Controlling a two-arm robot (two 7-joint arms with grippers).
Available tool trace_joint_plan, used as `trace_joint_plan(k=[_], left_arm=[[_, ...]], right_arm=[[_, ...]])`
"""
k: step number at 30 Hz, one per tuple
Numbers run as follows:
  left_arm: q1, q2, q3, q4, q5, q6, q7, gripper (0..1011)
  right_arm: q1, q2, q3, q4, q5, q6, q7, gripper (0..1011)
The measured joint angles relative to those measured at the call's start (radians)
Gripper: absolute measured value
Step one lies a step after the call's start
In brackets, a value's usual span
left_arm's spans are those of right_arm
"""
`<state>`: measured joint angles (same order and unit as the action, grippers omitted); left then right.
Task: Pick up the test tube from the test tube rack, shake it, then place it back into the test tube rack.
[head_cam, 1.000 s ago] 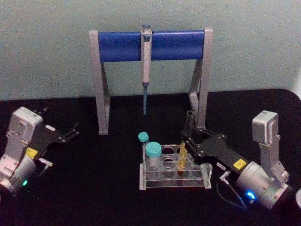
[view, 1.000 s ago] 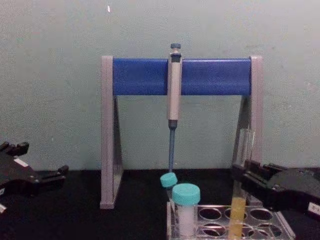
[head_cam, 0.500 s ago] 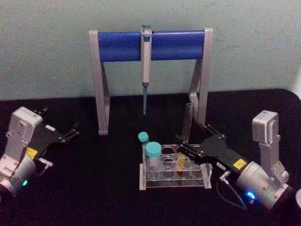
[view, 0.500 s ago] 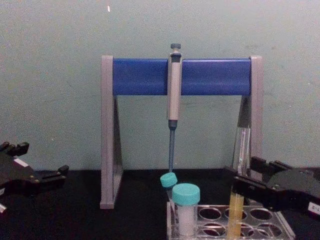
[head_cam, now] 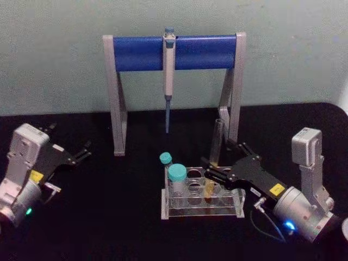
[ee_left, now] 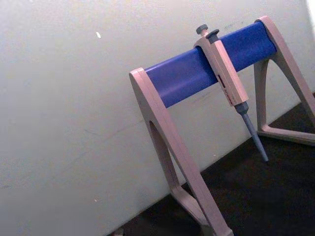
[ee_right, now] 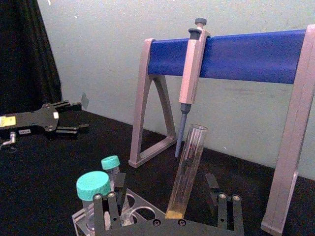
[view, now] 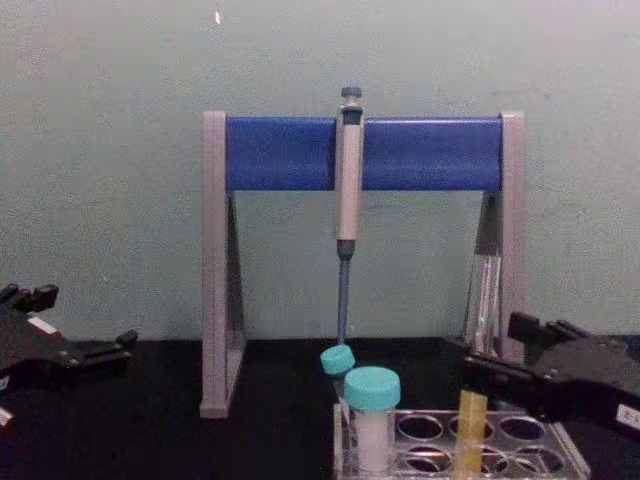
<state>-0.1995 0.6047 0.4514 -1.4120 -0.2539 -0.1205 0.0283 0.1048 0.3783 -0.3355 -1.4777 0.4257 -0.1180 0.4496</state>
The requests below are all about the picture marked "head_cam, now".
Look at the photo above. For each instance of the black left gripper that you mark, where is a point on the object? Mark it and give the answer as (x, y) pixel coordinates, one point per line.
(55, 157)

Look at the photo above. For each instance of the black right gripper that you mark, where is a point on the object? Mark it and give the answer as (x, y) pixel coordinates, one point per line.
(253, 176)

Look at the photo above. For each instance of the small yellow tube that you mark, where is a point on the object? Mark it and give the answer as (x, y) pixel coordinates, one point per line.
(209, 190)

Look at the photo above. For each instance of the clear glass test tube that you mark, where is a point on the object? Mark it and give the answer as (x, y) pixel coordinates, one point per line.
(217, 141)

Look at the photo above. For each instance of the large teal capped tube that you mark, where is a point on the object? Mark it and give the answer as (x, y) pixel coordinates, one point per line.
(177, 171)

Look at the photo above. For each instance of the clear plastic tube rack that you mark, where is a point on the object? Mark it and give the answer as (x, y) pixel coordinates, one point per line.
(190, 210)

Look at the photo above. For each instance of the small teal capped tube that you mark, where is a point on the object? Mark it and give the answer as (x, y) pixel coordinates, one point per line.
(166, 158)

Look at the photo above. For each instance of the black table cloth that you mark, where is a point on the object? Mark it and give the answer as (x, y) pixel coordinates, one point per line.
(114, 217)

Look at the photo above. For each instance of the grey pipette with blue tip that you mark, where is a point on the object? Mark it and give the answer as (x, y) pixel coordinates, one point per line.
(168, 70)

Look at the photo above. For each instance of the grey stand with blue bar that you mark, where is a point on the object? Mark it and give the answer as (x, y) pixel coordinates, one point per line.
(201, 51)

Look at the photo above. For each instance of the pale wall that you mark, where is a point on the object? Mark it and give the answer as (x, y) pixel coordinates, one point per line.
(54, 54)

